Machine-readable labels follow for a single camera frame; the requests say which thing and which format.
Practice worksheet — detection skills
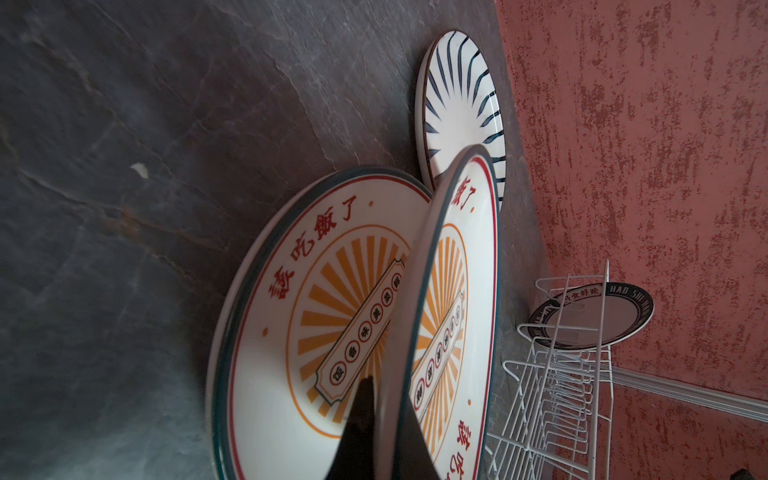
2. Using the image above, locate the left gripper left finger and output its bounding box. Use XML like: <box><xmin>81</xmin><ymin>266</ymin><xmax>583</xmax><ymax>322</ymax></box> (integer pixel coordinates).
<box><xmin>326</xmin><ymin>377</ymin><xmax>375</xmax><ymax>480</ymax></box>

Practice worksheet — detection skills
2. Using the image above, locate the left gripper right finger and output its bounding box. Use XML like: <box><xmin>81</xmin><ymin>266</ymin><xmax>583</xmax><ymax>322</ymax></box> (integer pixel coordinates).
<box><xmin>397</xmin><ymin>413</ymin><xmax>440</xmax><ymax>480</ymax></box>

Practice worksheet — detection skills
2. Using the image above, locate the white plate rearmost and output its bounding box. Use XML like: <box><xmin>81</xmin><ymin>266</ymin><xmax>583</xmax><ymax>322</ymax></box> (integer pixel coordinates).
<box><xmin>523</xmin><ymin>282</ymin><xmax>655</xmax><ymax>351</ymax></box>

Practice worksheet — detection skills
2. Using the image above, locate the blue striped white plate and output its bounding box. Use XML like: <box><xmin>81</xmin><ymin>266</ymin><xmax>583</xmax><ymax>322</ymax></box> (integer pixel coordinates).
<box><xmin>414</xmin><ymin>30</ymin><xmax>506</xmax><ymax>201</ymax></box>

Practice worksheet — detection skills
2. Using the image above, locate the white wire dish rack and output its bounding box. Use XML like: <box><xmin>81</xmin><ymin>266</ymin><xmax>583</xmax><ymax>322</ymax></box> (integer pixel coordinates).
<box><xmin>479</xmin><ymin>265</ymin><xmax>613</xmax><ymax>479</ymax></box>

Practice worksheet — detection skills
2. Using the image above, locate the right aluminium corner post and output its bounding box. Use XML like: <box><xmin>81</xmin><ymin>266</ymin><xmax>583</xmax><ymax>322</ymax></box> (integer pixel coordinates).
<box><xmin>612</xmin><ymin>367</ymin><xmax>767</xmax><ymax>423</ymax></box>

